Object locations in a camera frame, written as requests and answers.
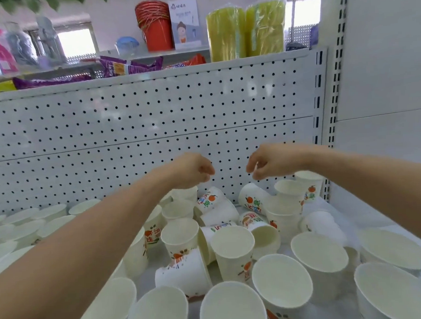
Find person's right hand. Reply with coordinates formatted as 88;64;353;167
245;141;313;182

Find person's left hand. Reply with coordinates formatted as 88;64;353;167
168;151;216;191

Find person's right forearm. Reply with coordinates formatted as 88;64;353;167
302;140;421;245

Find person's left forearm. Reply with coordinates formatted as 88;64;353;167
0;164;185;319

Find pile of white paper cups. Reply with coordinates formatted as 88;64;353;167
0;166;421;319

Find white pegboard shelf panel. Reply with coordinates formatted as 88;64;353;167
0;47;335;218

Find red orange snack packet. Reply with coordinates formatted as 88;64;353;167
162;53;206;70

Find white slotted shelf upright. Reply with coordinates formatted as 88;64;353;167
323;0;357;149

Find purple snack packet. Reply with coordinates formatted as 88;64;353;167
99;53;165;79
12;73;93;90

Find yellow wrapped cup pack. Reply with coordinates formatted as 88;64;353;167
205;6;249;64

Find green wrapped cup pack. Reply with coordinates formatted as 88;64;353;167
244;0;289;58

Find white blue cartoon sign card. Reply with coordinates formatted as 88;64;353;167
167;0;203;51

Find blue lidded clear container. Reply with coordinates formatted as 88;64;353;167
114;35;141;58

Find stack of red plastic buckets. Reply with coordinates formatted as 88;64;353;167
134;0;175;53

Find clear bagged bottle item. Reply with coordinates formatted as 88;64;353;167
35;15;68;67

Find yellow snack packet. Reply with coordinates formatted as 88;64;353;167
0;79;19;94

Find clear bagged grey item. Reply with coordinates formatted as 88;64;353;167
4;20;39;68

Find pink packaged item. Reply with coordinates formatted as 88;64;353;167
0;26;19;75

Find green plant leaves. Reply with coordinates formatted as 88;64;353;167
0;0;111;20

